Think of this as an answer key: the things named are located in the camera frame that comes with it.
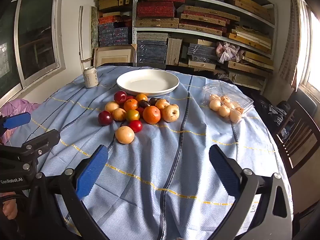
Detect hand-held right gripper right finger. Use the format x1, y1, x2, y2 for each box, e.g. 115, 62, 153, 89
209, 144, 294, 240

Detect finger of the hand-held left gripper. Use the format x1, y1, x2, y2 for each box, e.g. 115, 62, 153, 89
0, 112, 32, 135
0, 129, 61, 174

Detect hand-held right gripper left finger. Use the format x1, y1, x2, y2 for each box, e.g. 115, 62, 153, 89
25, 144, 109, 240

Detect dark red plum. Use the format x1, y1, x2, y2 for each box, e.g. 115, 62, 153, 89
114, 90, 128, 104
98, 111, 113, 126

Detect green-orange tomato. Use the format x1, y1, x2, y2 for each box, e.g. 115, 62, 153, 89
125, 109, 140, 122

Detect mandarin orange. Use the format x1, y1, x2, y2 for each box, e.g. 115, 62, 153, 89
143, 106, 161, 125
124, 99, 139, 112

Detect white plate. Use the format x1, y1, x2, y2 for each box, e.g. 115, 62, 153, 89
116, 69, 180, 97

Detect person's left hand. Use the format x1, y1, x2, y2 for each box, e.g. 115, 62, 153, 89
1, 200, 18, 220

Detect pink cloth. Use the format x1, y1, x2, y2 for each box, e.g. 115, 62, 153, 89
0, 99, 40, 140

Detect cluster of pale apples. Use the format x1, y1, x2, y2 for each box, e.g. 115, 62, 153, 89
209, 94, 244, 124

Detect dark cloth pile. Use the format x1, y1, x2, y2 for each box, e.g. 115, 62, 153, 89
250, 90, 295, 135

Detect white drink can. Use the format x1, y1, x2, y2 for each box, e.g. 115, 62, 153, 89
83, 66, 99, 88

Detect wooden chair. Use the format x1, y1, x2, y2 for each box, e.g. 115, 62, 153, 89
271, 100, 320, 178

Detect clear plastic box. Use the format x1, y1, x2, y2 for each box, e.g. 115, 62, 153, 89
202, 82, 254, 118

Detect white framed window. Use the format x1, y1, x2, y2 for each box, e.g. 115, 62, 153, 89
0, 0, 67, 100

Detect white leaning strip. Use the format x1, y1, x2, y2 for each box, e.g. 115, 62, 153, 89
78, 6, 92, 72

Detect cardboard framed panel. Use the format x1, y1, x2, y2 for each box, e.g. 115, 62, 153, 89
93, 44, 137, 68

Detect green marbled panel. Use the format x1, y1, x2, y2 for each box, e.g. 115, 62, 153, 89
91, 6, 99, 53

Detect crumpled cloth on shelf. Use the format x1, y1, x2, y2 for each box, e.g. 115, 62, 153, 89
215, 42, 244, 63

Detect stack of dark blue boxes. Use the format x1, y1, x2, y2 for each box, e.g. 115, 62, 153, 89
136, 39, 167, 68
187, 43, 217, 64

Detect stack of blue floral boxes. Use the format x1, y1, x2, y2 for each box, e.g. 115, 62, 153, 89
98, 21, 132, 47

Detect beige woven upright box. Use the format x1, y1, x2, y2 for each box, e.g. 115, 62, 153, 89
166, 38, 183, 66

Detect orange patterned boxes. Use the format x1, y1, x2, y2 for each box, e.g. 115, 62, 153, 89
98, 16, 118, 25

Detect stack of yellow wooden boxes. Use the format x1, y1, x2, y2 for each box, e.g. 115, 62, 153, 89
224, 0, 275, 85

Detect beige patterned curtain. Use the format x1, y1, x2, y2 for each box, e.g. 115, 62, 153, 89
277, 0, 300, 88

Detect bright window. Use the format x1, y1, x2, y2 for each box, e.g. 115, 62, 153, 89
297, 0, 320, 93

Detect row of tan woven boxes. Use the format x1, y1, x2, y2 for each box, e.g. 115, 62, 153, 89
135, 5, 240, 37

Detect metal shelving rack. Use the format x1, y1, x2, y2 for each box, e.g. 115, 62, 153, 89
132, 0, 278, 93

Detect stack of red patterned boxes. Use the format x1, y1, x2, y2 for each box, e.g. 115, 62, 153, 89
137, 0, 185, 18

